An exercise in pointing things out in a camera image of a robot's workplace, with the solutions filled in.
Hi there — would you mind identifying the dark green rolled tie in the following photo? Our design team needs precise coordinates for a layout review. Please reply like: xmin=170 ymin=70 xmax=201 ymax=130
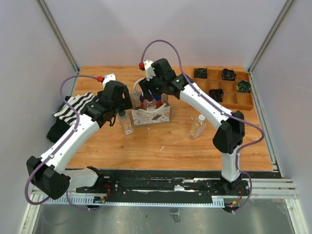
xmin=194 ymin=68 xmax=208 ymax=78

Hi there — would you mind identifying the green yellow rolled tie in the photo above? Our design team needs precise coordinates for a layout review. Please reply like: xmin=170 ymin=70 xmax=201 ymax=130
xmin=236 ymin=80 xmax=252 ymax=93

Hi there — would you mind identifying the left aluminium frame post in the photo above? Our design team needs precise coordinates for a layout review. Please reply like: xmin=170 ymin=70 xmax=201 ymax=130
xmin=36 ymin=0 xmax=80 ymax=74

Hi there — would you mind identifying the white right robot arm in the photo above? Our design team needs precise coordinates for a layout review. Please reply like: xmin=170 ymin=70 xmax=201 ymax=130
xmin=138 ymin=58 xmax=245 ymax=195

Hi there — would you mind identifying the bright blue pump bottle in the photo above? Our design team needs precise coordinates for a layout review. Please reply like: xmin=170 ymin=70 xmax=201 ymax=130
xmin=155 ymin=96 xmax=162 ymax=109

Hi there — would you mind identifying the clear bottle pink cap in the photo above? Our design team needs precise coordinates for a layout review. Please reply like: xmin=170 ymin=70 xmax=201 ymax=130
xmin=143 ymin=99 xmax=156 ymax=111

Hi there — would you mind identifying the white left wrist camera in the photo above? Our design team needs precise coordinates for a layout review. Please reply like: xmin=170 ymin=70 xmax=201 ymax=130
xmin=102 ymin=73 xmax=116 ymax=90

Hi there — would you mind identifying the grey slotted cable duct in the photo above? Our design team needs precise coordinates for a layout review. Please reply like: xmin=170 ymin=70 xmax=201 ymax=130
xmin=40 ymin=195 xmax=225 ymax=208

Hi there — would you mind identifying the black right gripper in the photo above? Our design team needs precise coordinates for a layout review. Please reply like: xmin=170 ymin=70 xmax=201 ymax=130
xmin=138 ymin=73 xmax=165 ymax=102

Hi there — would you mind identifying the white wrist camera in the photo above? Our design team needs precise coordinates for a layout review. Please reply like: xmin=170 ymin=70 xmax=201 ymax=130
xmin=143 ymin=60 xmax=155 ymax=81
xmin=102 ymin=73 xmax=116 ymax=90

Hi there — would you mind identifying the printed canvas tote bag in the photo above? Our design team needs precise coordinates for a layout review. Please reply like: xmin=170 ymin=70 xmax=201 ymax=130
xmin=130 ymin=78 xmax=172 ymax=127

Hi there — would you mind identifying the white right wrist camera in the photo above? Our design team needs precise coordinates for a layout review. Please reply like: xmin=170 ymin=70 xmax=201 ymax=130
xmin=143 ymin=60 xmax=155 ymax=81

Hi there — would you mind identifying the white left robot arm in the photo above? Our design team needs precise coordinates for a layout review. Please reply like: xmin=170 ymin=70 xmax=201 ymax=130
xmin=26 ymin=80 xmax=132 ymax=199

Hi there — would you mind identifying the black white striped cloth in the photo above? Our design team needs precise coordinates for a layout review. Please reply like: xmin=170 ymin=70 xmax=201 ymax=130
xmin=46 ymin=93 xmax=95 ymax=143

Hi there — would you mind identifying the dark blue pump bottle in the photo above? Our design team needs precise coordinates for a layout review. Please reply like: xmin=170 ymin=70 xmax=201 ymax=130
xmin=139 ymin=95 xmax=145 ymax=109

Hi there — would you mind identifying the black orange rolled tie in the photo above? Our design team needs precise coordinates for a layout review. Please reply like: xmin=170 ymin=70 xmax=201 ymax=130
xmin=208 ymin=89 xmax=224 ymax=102

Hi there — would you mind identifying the right aluminium frame post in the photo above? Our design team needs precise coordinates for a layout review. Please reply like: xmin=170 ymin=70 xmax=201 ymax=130
xmin=247 ymin=0 xmax=296 ymax=73

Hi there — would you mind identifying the clear bottle dark cap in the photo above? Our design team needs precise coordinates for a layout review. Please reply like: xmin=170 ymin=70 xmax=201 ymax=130
xmin=117 ymin=111 xmax=133 ymax=135

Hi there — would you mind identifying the aluminium frame post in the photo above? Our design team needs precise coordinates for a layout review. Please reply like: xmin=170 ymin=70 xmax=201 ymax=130
xmin=247 ymin=0 xmax=296 ymax=73
xmin=36 ymin=0 xmax=80 ymax=74

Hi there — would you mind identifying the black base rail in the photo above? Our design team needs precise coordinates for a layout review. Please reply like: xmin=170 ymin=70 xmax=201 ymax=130
xmin=75 ymin=168 xmax=252 ymax=203

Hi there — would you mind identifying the clear bottle white cap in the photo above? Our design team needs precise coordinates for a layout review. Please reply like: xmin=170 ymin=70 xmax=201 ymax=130
xmin=189 ymin=115 xmax=207 ymax=139

